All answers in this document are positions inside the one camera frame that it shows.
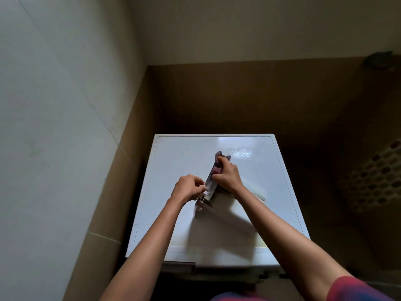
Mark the person's right hand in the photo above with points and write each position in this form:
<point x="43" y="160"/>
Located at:
<point x="228" y="177"/>

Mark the person's left hand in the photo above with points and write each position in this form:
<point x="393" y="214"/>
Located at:
<point x="188" y="188"/>

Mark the red checkered cloth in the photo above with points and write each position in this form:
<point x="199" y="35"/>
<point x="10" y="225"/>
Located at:
<point x="217" y="162"/>

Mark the white washing machine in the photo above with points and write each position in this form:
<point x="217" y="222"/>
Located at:
<point x="175" y="166"/>

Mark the person's left forearm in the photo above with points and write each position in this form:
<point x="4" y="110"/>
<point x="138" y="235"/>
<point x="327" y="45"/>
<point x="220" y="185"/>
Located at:
<point x="141" y="257"/>

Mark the person's right forearm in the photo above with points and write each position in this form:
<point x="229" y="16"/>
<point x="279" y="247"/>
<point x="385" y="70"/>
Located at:
<point x="288" y="241"/>

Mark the perforated plastic basket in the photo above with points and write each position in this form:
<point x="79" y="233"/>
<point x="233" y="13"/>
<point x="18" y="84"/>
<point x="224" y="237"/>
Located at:
<point x="374" y="178"/>

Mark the dark red shirt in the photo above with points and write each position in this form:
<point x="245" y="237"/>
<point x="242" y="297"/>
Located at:
<point x="354" y="289"/>

